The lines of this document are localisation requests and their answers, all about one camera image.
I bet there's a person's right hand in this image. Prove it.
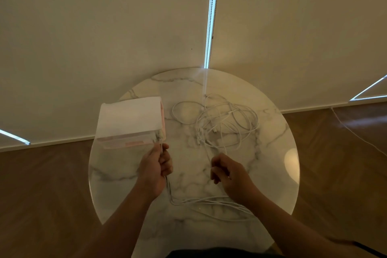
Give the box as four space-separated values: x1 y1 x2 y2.
210 153 262 207

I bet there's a person's left hand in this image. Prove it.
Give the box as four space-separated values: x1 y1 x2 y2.
136 143 173 201

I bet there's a long white cable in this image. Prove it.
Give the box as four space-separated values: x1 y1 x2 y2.
154 132 258 223

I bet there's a pink white storage box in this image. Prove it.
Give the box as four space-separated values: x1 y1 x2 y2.
95 96 166 150

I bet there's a tangle of white cables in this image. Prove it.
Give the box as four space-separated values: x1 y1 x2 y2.
171 94 260 164

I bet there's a person's right forearm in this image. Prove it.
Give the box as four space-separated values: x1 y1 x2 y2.
246 193 357 258

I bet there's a person's black clothing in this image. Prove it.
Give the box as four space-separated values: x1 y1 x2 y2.
166 247 285 258

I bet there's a beige roller blind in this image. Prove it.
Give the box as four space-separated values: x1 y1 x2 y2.
204 0 387 113
0 0 214 152

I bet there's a thin white floor cord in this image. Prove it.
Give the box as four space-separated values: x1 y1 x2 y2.
331 106 387 157

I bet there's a blind bead chain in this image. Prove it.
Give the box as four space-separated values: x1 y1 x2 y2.
203 0 221 69

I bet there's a black cord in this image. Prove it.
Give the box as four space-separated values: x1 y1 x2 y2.
352 240 387 258

